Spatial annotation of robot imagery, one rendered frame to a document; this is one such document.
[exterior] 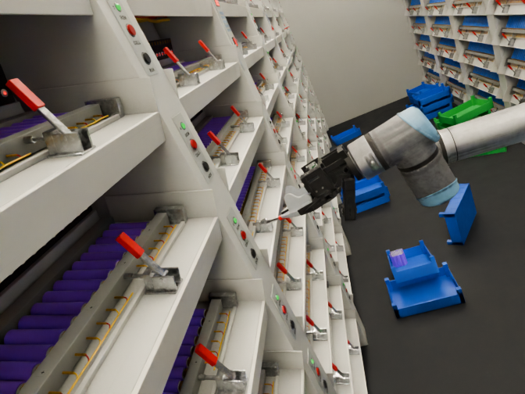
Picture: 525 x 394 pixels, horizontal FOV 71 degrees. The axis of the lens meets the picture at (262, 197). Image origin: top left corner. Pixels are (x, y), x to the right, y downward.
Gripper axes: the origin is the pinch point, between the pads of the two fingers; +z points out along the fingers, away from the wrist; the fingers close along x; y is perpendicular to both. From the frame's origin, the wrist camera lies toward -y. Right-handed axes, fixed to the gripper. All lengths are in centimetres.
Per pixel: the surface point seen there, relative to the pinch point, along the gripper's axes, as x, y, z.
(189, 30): -45, 52, 4
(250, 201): -11.8, 4.2, 10.4
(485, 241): -92, -107, -43
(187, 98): 11.7, 34.8, -2.8
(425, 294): -66, -99, -6
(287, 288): 0.9, -17.8, 12.4
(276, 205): -12.7, -1.3, 5.6
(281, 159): -44.3, 0.6, 4.9
